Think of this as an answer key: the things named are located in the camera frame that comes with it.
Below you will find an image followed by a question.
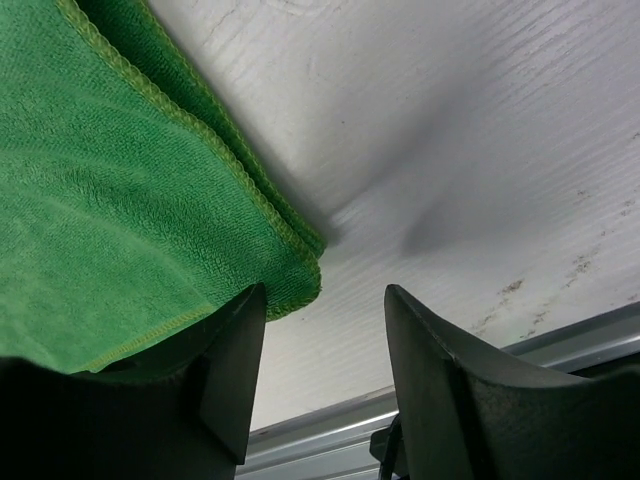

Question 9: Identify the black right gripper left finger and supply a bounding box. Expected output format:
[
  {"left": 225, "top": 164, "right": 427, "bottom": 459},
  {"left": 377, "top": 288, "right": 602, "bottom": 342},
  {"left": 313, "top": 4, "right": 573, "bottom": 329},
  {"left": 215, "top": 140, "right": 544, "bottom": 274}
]
[{"left": 97, "top": 284, "right": 266, "bottom": 479}]

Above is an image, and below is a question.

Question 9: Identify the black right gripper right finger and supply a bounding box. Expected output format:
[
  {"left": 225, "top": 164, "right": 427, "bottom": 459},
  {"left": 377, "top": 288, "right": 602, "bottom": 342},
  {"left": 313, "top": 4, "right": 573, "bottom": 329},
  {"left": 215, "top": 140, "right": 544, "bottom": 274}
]
[{"left": 384, "top": 285, "right": 639, "bottom": 479}]

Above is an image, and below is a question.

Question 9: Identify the green towel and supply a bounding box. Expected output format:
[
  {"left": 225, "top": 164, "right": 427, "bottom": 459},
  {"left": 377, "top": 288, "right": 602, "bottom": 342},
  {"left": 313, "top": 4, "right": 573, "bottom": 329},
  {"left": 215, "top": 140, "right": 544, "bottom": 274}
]
[{"left": 1, "top": 1, "right": 326, "bottom": 373}]

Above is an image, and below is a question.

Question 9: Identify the aluminium mounting rail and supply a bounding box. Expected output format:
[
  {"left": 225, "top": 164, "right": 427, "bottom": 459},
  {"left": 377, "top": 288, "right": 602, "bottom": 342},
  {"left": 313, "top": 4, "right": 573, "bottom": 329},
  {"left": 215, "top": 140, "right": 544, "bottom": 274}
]
[{"left": 244, "top": 299, "right": 640, "bottom": 480}]

